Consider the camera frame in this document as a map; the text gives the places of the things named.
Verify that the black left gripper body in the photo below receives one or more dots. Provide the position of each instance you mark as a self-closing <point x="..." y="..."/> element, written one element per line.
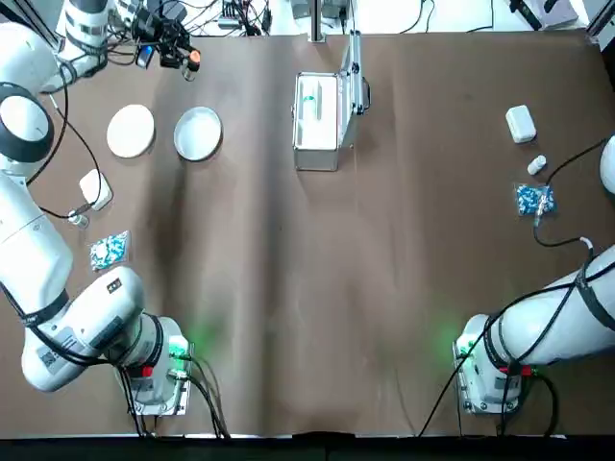
<point x="149" y="24"/>

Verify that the brown iodophor bottle orange cap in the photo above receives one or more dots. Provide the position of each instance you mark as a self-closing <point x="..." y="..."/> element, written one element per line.
<point x="194" y="57"/>

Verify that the silver aluminium medical kit case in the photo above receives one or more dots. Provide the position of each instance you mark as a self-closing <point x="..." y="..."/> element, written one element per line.
<point x="312" y="161"/>

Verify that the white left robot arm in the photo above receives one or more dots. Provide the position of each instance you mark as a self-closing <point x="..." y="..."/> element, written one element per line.
<point x="33" y="230"/>

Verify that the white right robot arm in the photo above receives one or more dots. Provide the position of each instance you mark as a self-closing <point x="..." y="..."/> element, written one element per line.
<point x="528" y="326"/>

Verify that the gray round plate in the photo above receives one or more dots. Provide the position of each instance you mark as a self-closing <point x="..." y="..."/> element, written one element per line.
<point x="198" y="133"/>

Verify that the white round plate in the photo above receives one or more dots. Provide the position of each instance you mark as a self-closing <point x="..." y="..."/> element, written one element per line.
<point x="130" y="130"/>

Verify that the black power adapter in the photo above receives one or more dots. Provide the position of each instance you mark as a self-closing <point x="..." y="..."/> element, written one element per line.
<point x="178" y="9"/>

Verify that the black usb hub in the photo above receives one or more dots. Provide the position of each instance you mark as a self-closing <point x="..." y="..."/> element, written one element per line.
<point x="233" y="14"/>

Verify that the small clear bottle white cap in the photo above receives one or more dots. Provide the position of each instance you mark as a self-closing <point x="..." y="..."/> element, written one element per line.
<point x="76" y="218"/>

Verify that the bag of blue white capsules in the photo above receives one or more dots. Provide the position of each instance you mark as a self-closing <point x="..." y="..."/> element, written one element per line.
<point x="109" y="250"/>
<point x="528" y="199"/>

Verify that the grey box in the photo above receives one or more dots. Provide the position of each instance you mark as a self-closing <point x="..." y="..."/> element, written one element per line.
<point x="552" y="12"/>

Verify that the small white pill bottle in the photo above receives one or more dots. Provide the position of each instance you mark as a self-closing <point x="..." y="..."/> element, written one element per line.
<point x="536" y="164"/>

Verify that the aluminium frame post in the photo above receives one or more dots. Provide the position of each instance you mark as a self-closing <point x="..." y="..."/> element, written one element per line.
<point x="317" y="21"/>

